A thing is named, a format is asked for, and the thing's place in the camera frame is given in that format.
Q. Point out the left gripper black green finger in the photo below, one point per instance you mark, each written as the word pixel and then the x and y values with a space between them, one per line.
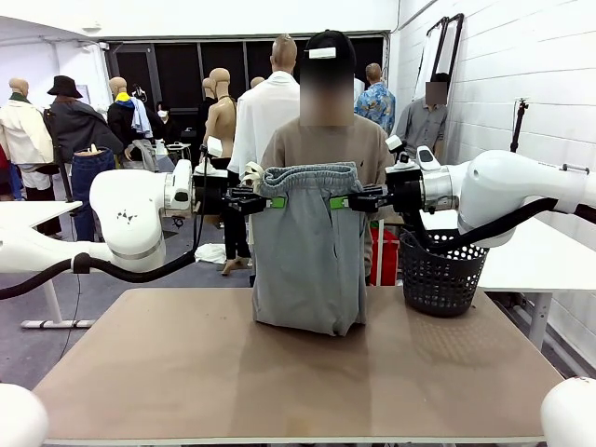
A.
pixel 270 206
pixel 270 200

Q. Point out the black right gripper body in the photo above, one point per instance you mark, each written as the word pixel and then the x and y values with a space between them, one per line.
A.
pixel 402 193

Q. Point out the right gripper black green finger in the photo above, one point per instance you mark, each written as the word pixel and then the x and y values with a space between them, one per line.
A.
pixel 342 207
pixel 342 201

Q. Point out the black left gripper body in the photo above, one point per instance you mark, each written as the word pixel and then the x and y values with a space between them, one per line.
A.
pixel 214 195

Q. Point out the black perforated plastic basket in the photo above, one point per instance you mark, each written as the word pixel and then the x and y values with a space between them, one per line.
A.
pixel 440 284

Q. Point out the white cloth on floor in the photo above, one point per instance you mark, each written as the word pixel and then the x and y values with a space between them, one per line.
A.
pixel 212 253

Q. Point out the person in beige sweatshirt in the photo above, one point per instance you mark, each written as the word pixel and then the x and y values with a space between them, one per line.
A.
pixel 326 144

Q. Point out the small white stool table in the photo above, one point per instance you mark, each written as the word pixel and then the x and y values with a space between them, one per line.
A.
pixel 179 146

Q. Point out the red box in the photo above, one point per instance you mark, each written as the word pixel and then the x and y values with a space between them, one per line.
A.
pixel 388 256

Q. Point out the person in grey shirt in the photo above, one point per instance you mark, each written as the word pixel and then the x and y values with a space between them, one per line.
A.
pixel 421 125

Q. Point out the bare beige mannequin black trousers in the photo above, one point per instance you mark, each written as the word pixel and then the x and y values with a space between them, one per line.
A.
pixel 222 116

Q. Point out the tall mannequin in white shirt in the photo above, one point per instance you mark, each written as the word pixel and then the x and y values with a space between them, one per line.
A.
pixel 265 116

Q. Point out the person with white face mask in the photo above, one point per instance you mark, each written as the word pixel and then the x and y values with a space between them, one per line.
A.
pixel 167 123

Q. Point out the mannequin in blue floral shirt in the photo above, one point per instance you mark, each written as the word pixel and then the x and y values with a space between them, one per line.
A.
pixel 377 104

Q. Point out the light blue hanging shirt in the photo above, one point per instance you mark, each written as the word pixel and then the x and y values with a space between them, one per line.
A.
pixel 139 118

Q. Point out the mannequin in black top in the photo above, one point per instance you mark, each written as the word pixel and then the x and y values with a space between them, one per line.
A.
pixel 208 88

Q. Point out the beige mannequin head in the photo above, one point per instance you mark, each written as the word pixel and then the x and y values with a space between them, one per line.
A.
pixel 257 83

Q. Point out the mannequin in black yellow-collared jacket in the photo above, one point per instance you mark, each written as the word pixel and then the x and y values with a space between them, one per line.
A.
pixel 122 121

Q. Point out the mannequin torso in blue jeans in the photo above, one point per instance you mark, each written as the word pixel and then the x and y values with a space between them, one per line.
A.
pixel 93 186

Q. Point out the black tripod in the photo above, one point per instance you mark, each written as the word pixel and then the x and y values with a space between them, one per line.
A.
pixel 520 121

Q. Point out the black framed reflector panels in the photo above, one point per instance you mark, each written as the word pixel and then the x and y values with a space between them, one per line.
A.
pixel 433 51

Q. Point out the large white side table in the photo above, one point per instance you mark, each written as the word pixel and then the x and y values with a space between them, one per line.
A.
pixel 535 265

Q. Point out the mannequin in dark coat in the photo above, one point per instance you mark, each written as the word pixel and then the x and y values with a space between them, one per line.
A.
pixel 79 125

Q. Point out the black cap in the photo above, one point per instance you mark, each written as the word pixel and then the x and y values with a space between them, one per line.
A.
pixel 344 49

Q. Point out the white table with T-foot leg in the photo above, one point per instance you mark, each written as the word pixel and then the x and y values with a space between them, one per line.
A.
pixel 37 212

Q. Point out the black bucket hat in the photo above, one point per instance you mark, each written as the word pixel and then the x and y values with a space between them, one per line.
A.
pixel 65 86

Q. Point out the mannequin in cream jacket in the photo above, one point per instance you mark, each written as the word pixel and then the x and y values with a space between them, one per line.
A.
pixel 23 130

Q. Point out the left arm white wrist camera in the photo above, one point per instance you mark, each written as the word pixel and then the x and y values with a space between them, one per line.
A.
pixel 215 146

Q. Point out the arm white wrist camera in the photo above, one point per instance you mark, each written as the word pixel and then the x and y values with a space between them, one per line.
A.
pixel 215 146
pixel 395 143

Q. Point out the right arm white wrist camera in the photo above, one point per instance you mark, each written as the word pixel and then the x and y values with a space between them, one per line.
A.
pixel 395 143

